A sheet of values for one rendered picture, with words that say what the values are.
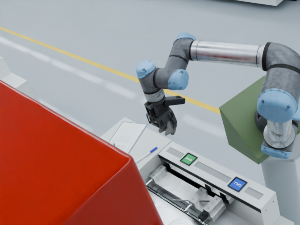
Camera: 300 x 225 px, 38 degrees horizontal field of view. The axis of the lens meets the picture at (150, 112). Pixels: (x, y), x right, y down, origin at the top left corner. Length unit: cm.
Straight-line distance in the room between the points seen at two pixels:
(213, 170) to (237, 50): 54
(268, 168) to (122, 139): 70
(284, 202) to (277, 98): 103
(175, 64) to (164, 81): 7
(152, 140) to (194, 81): 204
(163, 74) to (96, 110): 260
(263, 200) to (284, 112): 41
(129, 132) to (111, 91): 219
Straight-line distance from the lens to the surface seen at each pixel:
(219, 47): 151
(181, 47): 157
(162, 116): 167
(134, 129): 209
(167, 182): 191
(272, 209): 170
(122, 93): 417
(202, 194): 178
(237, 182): 171
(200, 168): 181
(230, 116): 192
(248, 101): 198
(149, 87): 159
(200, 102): 371
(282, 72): 138
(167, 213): 178
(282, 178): 216
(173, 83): 151
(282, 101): 134
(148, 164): 192
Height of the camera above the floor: 225
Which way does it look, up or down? 36 degrees down
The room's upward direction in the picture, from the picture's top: 21 degrees counter-clockwise
